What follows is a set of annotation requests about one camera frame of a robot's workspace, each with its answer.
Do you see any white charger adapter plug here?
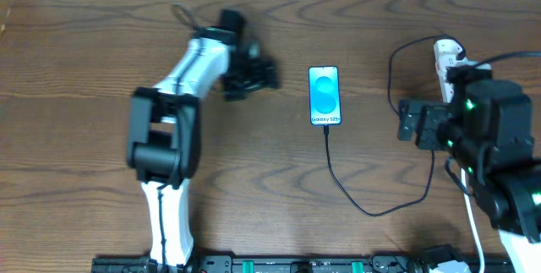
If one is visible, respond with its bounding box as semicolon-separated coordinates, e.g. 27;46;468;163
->
434;39;468;73

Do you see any white power strip cord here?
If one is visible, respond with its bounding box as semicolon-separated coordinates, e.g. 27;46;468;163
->
459;167;486;273

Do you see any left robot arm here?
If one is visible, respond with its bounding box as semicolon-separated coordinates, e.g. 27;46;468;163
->
126;3;280;272

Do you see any blue Galaxy smartphone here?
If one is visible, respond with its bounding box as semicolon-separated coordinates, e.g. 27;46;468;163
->
309;66;342;126

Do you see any white power strip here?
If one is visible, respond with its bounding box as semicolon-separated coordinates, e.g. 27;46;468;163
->
436;66;454;103

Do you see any black charging cable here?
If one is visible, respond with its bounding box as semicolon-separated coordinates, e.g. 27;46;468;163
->
323;34;467;218

